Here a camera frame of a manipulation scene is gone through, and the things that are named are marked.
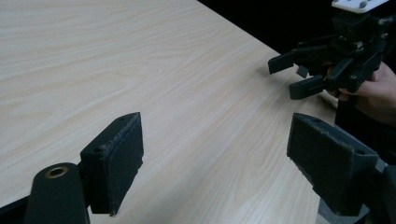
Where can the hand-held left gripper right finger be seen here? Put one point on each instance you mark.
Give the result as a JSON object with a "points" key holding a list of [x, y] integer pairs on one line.
{"points": [[323, 161]]}

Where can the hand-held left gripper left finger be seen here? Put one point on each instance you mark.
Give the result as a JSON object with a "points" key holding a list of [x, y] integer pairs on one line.
{"points": [[118, 161]]}

